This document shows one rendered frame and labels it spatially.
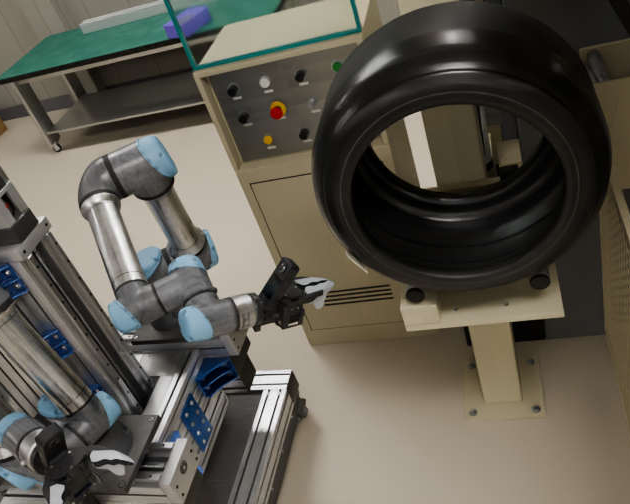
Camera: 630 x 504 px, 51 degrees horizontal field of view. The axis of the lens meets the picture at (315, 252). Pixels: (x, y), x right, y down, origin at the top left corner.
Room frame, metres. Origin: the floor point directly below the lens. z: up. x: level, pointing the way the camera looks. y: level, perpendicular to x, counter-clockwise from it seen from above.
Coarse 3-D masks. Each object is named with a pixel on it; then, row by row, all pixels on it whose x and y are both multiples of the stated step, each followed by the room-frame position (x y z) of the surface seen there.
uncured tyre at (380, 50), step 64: (384, 64) 1.14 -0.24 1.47; (448, 64) 1.07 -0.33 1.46; (512, 64) 1.04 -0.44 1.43; (576, 64) 1.11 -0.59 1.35; (320, 128) 1.20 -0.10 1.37; (384, 128) 1.09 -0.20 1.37; (576, 128) 0.98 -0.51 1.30; (320, 192) 1.18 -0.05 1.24; (384, 192) 1.39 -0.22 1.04; (512, 192) 1.29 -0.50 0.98; (576, 192) 0.98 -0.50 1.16; (384, 256) 1.12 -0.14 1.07; (448, 256) 1.22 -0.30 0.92; (512, 256) 1.05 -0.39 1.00
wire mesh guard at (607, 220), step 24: (600, 216) 1.33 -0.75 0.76; (624, 216) 1.05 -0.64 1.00; (624, 240) 1.06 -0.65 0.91; (624, 264) 1.06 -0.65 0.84; (624, 288) 1.06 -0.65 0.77; (624, 312) 1.07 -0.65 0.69; (624, 336) 1.09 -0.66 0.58; (624, 360) 1.09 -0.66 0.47; (624, 384) 1.09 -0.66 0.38; (624, 408) 1.06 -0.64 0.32
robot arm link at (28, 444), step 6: (36, 432) 0.98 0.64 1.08; (24, 438) 0.97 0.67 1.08; (30, 438) 0.97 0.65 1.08; (24, 444) 0.96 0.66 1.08; (30, 444) 0.95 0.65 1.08; (24, 450) 0.95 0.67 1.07; (30, 450) 0.94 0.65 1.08; (24, 456) 0.94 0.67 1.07; (30, 456) 0.93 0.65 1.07; (24, 462) 0.94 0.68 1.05
